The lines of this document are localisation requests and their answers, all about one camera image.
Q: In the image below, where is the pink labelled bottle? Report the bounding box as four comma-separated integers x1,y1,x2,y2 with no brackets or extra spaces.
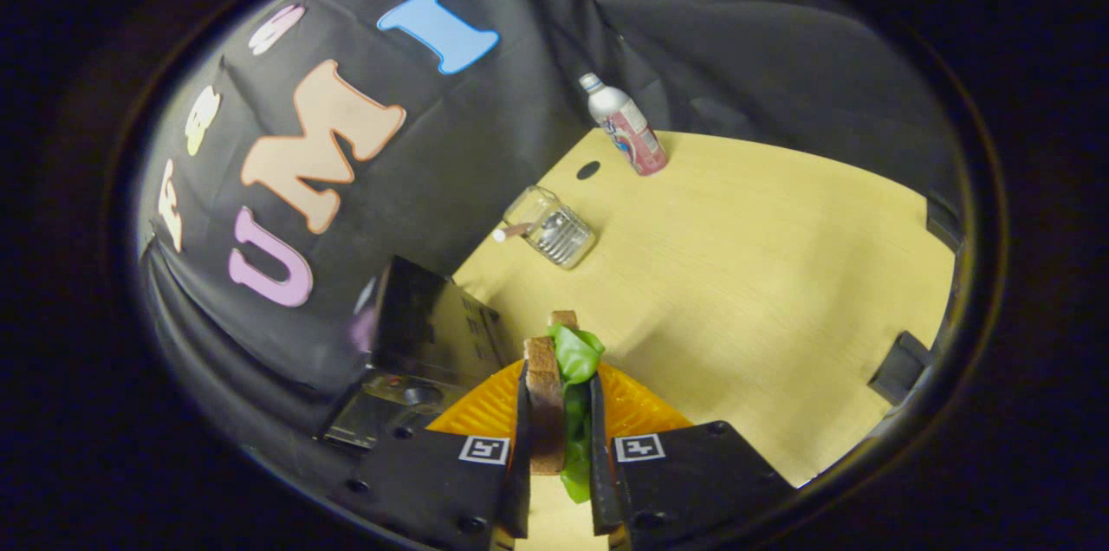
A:
579,73,671,178

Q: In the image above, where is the black toaster oven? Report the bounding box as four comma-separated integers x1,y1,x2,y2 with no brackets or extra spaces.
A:
323,255,514,451

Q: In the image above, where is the black table clamp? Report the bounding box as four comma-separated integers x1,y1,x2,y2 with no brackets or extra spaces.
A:
869,330,937,407
924,194,965,254

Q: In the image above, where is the lettuce sandwich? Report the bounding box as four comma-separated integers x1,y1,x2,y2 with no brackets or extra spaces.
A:
522,310,606,505

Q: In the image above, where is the clear glass jar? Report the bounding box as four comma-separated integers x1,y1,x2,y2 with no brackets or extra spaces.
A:
503,185,599,271

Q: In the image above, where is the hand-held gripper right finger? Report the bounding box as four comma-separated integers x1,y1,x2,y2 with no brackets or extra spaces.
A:
589,360,800,551

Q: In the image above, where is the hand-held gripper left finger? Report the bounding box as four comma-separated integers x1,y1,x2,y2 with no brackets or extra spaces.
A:
334,359,532,551

